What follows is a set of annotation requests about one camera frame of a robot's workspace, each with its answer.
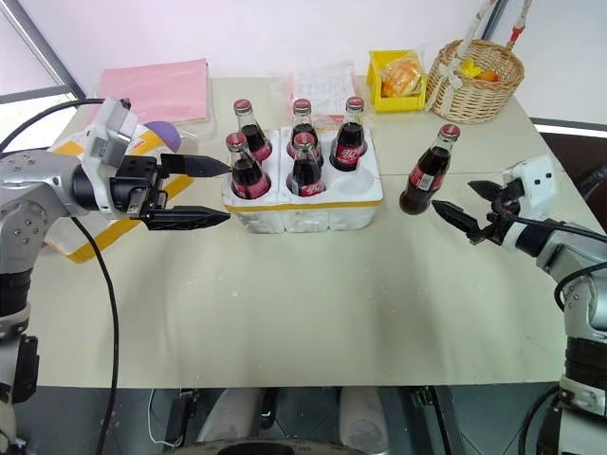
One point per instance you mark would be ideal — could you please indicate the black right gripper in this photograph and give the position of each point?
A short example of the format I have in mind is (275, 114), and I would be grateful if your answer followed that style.
(503, 213)

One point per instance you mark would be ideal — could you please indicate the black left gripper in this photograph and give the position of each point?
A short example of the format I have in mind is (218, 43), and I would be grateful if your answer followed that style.
(137, 189)

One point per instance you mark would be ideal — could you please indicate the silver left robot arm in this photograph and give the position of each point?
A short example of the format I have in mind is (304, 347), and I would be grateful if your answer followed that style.
(28, 189)

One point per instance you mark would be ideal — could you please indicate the dark rounded robot base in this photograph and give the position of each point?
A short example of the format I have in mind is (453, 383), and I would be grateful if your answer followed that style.
(275, 449)

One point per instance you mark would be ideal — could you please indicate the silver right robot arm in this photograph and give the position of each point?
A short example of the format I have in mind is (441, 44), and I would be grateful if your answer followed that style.
(578, 265)

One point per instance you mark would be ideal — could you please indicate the glass cola bottle red cap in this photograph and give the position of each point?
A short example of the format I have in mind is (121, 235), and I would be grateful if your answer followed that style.
(306, 175)
(246, 175)
(303, 124)
(253, 135)
(427, 177)
(350, 147)

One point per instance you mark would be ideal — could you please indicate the white foam box yellow tape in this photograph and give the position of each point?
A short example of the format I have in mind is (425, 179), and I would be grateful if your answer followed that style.
(109, 237)

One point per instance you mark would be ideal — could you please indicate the white foam bottle crate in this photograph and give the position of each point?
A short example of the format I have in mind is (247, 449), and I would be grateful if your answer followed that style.
(303, 213)

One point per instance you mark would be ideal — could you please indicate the purple round object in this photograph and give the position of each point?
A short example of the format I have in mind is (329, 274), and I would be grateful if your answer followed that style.
(166, 135)

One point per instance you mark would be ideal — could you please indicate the woven wicker basket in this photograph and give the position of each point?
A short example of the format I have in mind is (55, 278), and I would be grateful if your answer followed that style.
(469, 102)

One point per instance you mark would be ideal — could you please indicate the pink paper folder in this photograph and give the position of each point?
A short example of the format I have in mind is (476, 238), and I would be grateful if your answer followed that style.
(161, 90)

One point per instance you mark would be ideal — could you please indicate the yellow plastic bin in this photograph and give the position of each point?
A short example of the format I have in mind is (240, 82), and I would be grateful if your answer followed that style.
(396, 103)

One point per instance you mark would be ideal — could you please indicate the yellow item in basket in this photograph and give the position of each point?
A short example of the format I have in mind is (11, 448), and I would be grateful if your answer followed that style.
(474, 70)

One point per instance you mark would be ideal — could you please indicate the bagged orange fruit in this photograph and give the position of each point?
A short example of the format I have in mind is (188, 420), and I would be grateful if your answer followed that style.
(402, 76)

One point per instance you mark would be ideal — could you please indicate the clear plastic bag with papers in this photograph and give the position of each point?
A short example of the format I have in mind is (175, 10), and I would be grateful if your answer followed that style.
(322, 85)

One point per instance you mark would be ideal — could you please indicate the white rounded robot leg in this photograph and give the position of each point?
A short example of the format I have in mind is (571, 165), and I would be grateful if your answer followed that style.
(227, 417)
(362, 419)

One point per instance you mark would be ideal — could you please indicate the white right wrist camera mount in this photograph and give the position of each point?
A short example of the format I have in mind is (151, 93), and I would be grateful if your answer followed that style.
(538, 185)

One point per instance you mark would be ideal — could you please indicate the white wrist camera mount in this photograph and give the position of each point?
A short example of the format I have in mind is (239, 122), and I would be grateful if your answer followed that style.
(110, 128)
(538, 185)

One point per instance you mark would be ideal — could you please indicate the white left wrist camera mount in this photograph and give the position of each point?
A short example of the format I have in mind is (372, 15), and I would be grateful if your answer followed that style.
(110, 128)

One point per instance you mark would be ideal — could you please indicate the dark window frame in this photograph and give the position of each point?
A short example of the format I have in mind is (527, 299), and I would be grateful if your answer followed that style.
(47, 57)

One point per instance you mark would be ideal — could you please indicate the black table leg bracket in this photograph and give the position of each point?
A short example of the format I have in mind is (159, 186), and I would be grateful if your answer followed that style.
(268, 407)
(182, 414)
(434, 417)

